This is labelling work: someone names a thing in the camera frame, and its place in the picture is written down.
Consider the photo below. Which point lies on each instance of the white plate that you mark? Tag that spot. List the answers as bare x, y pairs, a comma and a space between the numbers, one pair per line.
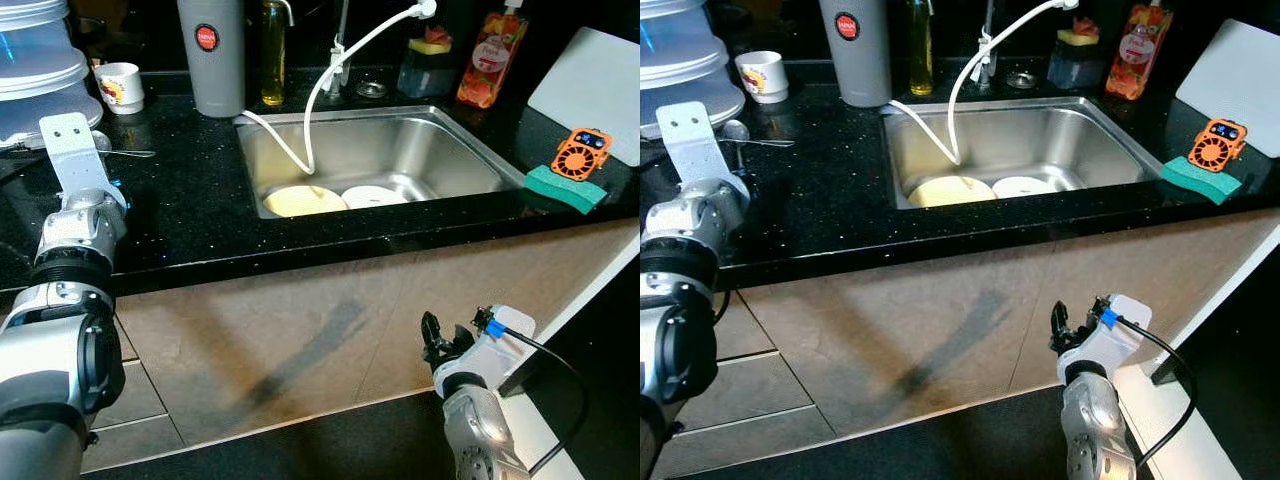
1025, 188
378, 197

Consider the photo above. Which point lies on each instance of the yellow oil bottle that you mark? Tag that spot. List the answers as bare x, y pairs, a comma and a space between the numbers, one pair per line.
920, 60
272, 70

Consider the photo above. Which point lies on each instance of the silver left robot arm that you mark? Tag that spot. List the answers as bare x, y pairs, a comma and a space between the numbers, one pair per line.
680, 330
60, 340

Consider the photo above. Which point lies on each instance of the chrome sink faucet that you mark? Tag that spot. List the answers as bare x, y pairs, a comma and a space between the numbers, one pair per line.
340, 75
986, 65

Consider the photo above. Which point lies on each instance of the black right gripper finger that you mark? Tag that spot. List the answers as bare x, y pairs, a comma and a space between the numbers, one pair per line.
1059, 320
432, 330

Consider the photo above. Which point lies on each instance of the dark sponge holder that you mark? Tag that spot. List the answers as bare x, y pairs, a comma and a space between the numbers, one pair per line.
425, 75
1075, 65

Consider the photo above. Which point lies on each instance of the blue and cream plate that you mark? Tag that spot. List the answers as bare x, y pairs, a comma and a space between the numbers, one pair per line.
305, 202
950, 192

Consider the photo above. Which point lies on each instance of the stainless steel sink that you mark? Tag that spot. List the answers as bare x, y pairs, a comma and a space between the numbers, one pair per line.
1070, 145
420, 155

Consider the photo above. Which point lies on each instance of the beige kitchen cabinet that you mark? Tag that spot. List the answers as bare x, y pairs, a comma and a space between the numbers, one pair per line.
920, 320
300, 330

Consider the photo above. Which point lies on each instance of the round metal sink strainer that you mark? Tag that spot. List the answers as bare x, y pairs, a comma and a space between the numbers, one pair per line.
371, 89
1021, 79

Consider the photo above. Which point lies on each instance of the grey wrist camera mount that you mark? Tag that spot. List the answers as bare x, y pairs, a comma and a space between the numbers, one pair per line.
505, 335
1125, 325
75, 160
700, 145

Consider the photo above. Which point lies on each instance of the white printed mug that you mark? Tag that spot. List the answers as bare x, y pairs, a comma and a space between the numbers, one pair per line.
120, 88
762, 78

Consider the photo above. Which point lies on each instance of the orange pump soap bottle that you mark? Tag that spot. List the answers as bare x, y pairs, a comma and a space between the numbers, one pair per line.
1138, 60
490, 70

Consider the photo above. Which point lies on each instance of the white plastic food cover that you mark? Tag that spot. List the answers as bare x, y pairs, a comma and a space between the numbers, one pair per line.
685, 70
45, 75

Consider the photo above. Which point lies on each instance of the silver metal spoon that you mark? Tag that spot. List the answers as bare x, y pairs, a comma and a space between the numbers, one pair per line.
737, 130

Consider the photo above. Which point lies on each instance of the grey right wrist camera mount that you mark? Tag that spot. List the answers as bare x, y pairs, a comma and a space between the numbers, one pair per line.
1125, 325
505, 335

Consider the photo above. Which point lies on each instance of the grey canister with red logo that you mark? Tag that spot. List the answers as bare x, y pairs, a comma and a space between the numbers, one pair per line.
212, 80
855, 70

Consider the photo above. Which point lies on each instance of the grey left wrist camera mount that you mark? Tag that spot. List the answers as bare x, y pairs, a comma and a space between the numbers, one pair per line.
700, 145
75, 160

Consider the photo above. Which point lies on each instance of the white cutting board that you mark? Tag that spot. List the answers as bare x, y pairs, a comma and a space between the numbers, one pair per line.
590, 90
1235, 85

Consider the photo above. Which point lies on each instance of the green sponge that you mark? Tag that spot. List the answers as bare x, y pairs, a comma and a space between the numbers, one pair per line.
565, 192
1200, 180

